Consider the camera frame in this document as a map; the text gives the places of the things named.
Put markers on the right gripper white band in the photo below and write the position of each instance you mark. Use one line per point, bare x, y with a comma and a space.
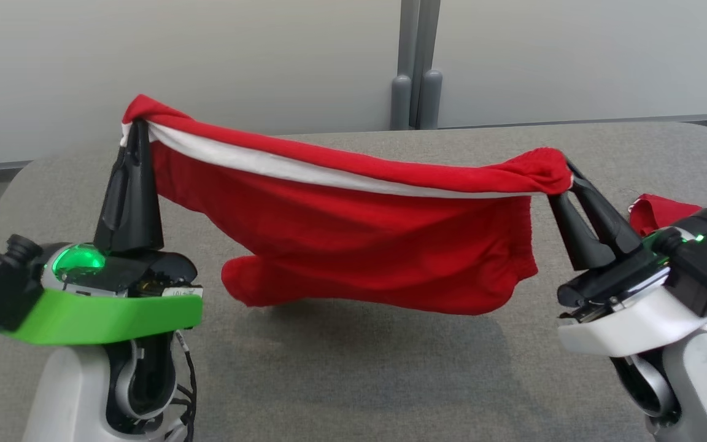
623, 331

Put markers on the red shorts white stripes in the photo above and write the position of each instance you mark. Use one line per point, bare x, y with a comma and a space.
359, 245

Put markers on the grey partition post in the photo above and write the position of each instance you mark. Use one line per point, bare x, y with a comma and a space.
400, 61
430, 61

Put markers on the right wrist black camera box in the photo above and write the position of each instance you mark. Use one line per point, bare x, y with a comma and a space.
703, 276

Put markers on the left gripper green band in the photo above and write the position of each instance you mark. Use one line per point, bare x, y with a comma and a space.
102, 316

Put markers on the red basketball jersey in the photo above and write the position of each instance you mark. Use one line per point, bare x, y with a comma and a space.
654, 215

